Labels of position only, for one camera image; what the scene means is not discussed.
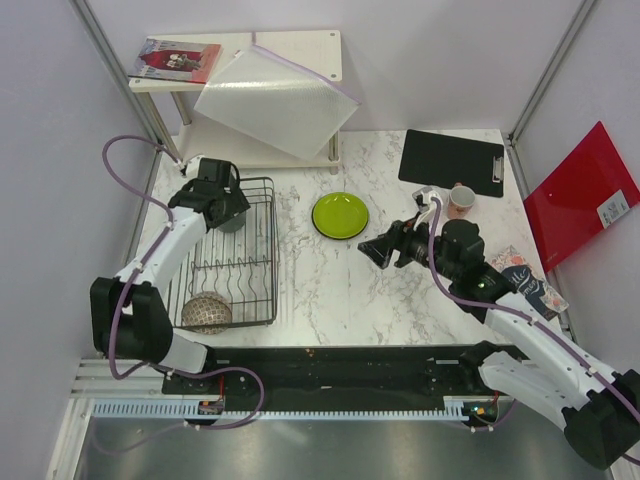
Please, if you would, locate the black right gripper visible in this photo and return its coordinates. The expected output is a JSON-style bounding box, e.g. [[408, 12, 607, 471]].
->
[[358, 211, 460, 281]]

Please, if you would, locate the grey mug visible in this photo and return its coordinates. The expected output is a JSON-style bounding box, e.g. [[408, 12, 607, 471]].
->
[[217, 212, 246, 234]]

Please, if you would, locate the red floral plate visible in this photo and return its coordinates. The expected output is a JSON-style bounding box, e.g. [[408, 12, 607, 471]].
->
[[310, 192, 372, 243]]

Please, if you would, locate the clear glass cup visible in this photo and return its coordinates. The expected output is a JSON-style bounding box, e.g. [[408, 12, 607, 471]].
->
[[412, 186, 443, 214]]

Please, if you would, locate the pink floral mug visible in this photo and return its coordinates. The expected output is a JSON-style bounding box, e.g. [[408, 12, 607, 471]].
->
[[447, 183, 476, 219]]

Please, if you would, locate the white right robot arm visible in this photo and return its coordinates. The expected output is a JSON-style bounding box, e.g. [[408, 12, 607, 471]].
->
[[358, 218, 639, 470]]

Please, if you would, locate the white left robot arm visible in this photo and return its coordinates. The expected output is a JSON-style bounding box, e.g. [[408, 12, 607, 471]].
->
[[90, 158, 250, 393]]

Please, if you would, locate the black clipboard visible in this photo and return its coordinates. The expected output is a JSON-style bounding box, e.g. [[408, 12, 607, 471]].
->
[[398, 130, 505, 198]]

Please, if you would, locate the patterned beige bowl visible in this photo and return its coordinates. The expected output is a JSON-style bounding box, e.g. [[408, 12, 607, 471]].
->
[[181, 291, 233, 335]]

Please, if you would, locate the red cover book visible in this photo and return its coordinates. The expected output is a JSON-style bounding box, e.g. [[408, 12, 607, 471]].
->
[[129, 37, 223, 84]]

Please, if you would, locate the Little Women book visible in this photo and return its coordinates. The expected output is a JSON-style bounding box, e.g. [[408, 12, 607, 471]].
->
[[490, 246, 569, 320]]

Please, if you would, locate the white two-tier shelf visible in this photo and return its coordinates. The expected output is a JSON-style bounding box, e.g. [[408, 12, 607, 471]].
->
[[129, 30, 346, 172]]

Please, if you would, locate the red folder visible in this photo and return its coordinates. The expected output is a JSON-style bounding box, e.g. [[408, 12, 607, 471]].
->
[[524, 122, 639, 272]]

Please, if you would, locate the black wire dish rack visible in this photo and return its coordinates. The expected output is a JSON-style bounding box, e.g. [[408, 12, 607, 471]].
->
[[163, 177, 279, 334]]

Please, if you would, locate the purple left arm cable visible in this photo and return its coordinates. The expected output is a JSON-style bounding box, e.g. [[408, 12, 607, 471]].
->
[[89, 135, 266, 454]]

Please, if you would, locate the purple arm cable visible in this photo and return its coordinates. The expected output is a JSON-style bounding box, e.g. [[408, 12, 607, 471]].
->
[[427, 197, 640, 434], [89, 135, 266, 454]]

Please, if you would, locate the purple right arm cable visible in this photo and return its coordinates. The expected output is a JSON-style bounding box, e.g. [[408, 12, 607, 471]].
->
[[427, 197, 640, 434]]

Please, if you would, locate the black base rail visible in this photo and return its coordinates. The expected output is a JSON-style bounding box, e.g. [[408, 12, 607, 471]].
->
[[159, 344, 526, 401]]

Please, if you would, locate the white cable duct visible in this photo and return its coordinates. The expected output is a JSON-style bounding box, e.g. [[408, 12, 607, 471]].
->
[[92, 399, 487, 421]]

